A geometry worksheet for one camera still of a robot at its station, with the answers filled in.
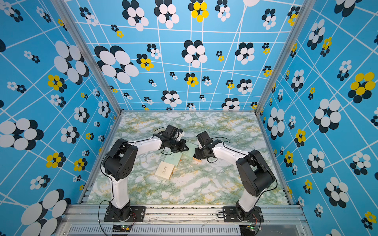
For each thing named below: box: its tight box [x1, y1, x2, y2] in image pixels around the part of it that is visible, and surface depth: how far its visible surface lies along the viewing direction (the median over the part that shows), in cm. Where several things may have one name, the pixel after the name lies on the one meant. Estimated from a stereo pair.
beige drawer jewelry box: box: [154, 161, 176, 181], surface depth 88 cm
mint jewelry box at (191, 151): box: [181, 141, 199, 160], surface depth 95 cm
